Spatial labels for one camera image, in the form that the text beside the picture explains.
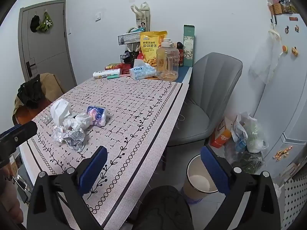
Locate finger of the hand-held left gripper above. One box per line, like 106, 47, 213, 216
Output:
0, 121, 38, 167

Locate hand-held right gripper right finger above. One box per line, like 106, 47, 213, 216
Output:
200, 146, 281, 230

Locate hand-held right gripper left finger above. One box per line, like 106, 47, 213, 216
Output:
26, 146, 108, 230

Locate round beige trash bin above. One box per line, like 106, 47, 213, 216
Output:
183, 154, 220, 205

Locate clear plastic wrapper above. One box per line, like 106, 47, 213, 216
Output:
51, 126, 86, 152

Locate white paper napkin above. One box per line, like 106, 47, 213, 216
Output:
63, 113, 93, 131

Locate white tissue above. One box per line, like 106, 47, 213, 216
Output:
50, 99, 72, 126

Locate purple pocket tissue packet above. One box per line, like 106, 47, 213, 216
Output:
86, 105, 107, 127

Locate person's left forearm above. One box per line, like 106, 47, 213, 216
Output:
0, 179, 24, 224

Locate orange carton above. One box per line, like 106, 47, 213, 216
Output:
210, 122, 232, 148

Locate bag of green vegetables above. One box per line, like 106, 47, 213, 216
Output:
236, 151, 265, 175

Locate black clothing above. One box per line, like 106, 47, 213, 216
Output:
17, 74, 46, 110

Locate white plastic bags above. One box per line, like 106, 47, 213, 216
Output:
231, 112, 268, 154

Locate brown chair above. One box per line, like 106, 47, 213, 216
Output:
12, 73, 66, 125

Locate person's dark patterned clothing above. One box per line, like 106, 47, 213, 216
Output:
134, 185, 195, 230

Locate long colourful fridge magnet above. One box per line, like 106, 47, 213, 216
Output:
273, 146, 294, 160

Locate grey upholstered chair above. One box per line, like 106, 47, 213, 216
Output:
167, 52, 243, 147

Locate white diamond patterned panel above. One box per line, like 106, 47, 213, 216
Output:
280, 169, 307, 226

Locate grey door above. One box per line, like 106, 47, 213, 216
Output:
19, 0, 78, 94

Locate white rectangular box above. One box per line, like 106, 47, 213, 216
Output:
93, 68, 122, 80

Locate light blue refrigerator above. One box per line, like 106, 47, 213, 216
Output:
251, 11, 307, 175

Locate red snack package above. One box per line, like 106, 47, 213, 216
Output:
105, 62, 133, 75

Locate blue tissue pack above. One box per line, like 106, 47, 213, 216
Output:
129, 59, 158, 81

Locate black cap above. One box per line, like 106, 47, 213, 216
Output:
30, 15, 41, 32

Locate clear plastic water jug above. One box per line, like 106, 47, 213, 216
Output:
156, 39, 179, 81

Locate green cloth bag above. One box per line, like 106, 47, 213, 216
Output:
36, 11, 53, 33

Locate dark red bottle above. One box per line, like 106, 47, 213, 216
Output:
177, 42, 185, 67

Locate white mesh bag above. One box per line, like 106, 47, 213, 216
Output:
248, 28, 283, 85

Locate tall green box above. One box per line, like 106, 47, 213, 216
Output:
183, 25, 196, 68

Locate yellow snack bag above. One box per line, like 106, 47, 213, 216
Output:
140, 31, 168, 68

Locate white tote bag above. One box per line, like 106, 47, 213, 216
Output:
130, 2, 151, 30

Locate woven storage basket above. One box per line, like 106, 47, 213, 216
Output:
269, 0, 298, 15

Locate black door lock handle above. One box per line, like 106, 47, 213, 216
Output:
26, 57, 36, 77

